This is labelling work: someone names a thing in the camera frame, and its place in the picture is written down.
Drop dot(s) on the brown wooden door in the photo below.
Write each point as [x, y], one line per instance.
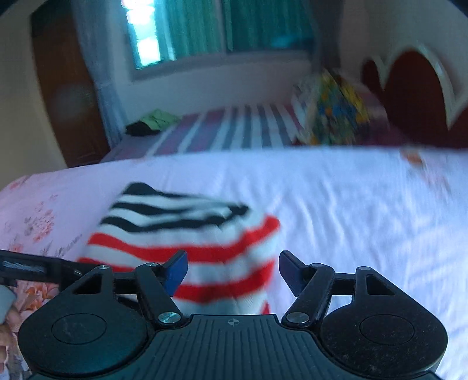
[62, 91]

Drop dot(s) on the white black red striped garment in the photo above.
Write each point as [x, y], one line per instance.
[219, 241]

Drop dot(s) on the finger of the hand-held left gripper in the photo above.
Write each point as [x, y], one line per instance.
[55, 270]
[289, 272]
[177, 271]

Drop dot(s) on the green cloth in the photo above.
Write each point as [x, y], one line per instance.
[161, 118]

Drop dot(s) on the striped pillow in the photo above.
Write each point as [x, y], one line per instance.
[301, 109]

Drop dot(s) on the pink floral blanket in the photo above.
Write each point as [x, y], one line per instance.
[347, 204]

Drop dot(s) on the grey-blue curtain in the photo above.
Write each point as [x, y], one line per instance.
[100, 73]

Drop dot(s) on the window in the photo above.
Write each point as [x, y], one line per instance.
[226, 29]

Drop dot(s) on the striped bed sheet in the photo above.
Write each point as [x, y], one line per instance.
[226, 128]

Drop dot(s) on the red heart-shaped headboard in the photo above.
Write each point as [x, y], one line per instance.
[413, 95]

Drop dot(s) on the black cloth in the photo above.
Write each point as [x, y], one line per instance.
[138, 128]

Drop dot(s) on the person's left hand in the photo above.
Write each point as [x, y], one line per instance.
[8, 325]

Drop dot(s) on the colourful printed pillow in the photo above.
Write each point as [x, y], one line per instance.
[338, 109]

